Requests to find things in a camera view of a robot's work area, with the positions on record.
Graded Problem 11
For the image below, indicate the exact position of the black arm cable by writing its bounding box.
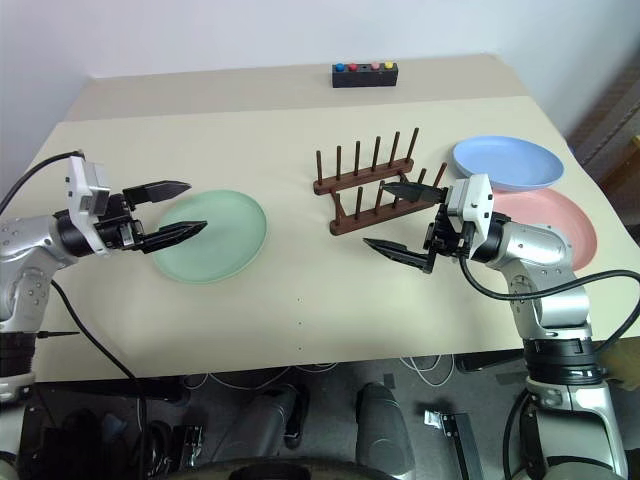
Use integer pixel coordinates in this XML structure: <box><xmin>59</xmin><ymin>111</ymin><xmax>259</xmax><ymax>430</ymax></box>
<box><xmin>458</xmin><ymin>247</ymin><xmax>640</xmax><ymax>356</ymax></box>
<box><xmin>0</xmin><ymin>149</ymin><xmax>149</xmax><ymax>480</ymax></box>

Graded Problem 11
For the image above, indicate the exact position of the brown wooden dish rack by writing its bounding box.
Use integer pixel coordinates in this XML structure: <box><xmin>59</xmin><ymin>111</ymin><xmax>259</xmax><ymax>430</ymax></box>
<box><xmin>313</xmin><ymin>127</ymin><xmax>449</xmax><ymax>236</ymax></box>

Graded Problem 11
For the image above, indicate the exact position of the brown furniture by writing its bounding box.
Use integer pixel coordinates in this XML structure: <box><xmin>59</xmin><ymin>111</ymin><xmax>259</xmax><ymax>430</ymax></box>
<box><xmin>569</xmin><ymin>64</ymin><xmax>640</xmax><ymax>186</ymax></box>

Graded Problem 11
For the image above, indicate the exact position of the pink-red plate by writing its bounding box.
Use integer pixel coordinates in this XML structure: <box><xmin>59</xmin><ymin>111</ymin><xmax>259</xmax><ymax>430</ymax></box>
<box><xmin>487</xmin><ymin>187</ymin><xmax>599</xmax><ymax>274</ymax></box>

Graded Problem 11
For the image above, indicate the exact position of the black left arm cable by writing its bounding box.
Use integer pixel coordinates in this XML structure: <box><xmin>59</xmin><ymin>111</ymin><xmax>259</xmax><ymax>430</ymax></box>
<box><xmin>0</xmin><ymin>149</ymin><xmax>149</xmax><ymax>480</ymax></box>

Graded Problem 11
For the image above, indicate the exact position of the blue plate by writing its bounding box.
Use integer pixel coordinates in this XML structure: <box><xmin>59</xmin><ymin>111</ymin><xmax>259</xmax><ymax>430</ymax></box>
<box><xmin>452</xmin><ymin>134</ymin><xmax>566</xmax><ymax>194</ymax></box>

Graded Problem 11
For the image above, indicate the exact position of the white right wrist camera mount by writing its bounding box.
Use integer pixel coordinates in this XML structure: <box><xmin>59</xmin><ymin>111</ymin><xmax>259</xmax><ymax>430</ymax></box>
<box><xmin>446</xmin><ymin>173</ymin><xmax>496</xmax><ymax>236</ymax></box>

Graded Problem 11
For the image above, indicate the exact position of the black table frame bar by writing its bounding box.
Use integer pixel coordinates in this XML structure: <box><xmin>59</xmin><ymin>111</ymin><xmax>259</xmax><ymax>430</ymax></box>
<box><xmin>457</xmin><ymin>349</ymin><xmax>526</xmax><ymax>374</ymax></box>
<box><xmin>34</xmin><ymin>377</ymin><xmax>191</xmax><ymax>404</ymax></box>

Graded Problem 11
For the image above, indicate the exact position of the white floor cable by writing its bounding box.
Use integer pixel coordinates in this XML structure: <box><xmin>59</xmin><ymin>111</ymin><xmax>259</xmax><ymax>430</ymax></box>
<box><xmin>184</xmin><ymin>354</ymin><xmax>456</xmax><ymax>391</ymax></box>

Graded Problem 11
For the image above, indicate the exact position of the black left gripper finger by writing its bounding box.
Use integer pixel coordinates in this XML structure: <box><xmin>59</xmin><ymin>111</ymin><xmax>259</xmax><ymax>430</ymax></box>
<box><xmin>122</xmin><ymin>180</ymin><xmax>193</xmax><ymax>206</ymax></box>
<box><xmin>134</xmin><ymin>220</ymin><xmax>209</xmax><ymax>254</ymax></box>

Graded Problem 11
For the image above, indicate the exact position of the black bracket with metal caster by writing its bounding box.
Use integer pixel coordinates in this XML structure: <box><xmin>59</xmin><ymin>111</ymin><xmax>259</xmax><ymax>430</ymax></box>
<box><xmin>424</xmin><ymin>409</ymin><xmax>484</xmax><ymax>480</ymax></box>

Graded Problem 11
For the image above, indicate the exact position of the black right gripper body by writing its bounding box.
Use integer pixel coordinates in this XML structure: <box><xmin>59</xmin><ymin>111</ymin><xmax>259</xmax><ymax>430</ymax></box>
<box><xmin>423</xmin><ymin>202</ymin><xmax>474</xmax><ymax>261</ymax></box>

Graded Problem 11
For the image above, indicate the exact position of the green plate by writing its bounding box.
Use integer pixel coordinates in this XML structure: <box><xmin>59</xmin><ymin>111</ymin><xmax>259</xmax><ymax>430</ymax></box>
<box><xmin>151</xmin><ymin>188</ymin><xmax>268</xmax><ymax>286</ymax></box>

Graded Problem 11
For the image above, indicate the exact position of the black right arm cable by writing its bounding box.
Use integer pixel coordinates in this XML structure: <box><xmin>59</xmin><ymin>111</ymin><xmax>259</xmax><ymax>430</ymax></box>
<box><xmin>458</xmin><ymin>247</ymin><xmax>640</xmax><ymax>356</ymax></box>

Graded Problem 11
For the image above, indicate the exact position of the dark grey rounded shape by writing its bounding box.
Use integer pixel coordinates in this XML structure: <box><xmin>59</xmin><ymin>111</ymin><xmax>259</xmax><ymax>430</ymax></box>
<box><xmin>234</xmin><ymin>383</ymin><xmax>311</xmax><ymax>451</ymax></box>
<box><xmin>354</xmin><ymin>382</ymin><xmax>416</xmax><ymax>476</ymax></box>

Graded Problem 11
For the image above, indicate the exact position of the black button box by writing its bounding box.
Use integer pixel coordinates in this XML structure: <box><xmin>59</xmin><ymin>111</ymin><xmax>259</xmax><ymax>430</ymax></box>
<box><xmin>331</xmin><ymin>61</ymin><xmax>399</xmax><ymax>90</ymax></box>

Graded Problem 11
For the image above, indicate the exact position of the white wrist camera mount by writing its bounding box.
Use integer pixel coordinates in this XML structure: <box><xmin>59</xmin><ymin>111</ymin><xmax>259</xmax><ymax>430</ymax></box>
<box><xmin>446</xmin><ymin>173</ymin><xmax>496</xmax><ymax>236</ymax></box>
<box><xmin>65</xmin><ymin>155</ymin><xmax>111</xmax><ymax>254</ymax></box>

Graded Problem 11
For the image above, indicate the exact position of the beige table mat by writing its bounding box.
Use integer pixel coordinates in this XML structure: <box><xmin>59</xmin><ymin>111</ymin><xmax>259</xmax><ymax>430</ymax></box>
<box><xmin>29</xmin><ymin>93</ymin><xmax>601</xmax><ymax>385</ymax></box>

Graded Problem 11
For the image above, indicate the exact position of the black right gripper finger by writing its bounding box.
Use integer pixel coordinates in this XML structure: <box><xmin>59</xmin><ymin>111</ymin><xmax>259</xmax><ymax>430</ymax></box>
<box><xmin>382</xmin><ymin>180</ymin><xmax>449</xmax><ymax>205</ymax></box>
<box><xmin>363</xmin><ymin>237</ymin><xmax>436</xmax><ymax>275</ymax></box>

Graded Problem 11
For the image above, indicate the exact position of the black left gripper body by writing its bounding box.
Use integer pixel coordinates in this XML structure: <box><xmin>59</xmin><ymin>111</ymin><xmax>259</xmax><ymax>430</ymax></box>
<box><xmin>97</xmin><ymin>192</ymin><xmax>146</xmax><ymax>251</ymax></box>

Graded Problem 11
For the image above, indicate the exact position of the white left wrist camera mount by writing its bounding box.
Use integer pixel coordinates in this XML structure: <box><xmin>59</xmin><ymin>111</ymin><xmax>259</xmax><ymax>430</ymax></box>
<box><xmin>65</xmin><ymin>155</ymin><xmax>111</xmax><ymax>254</ymax></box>

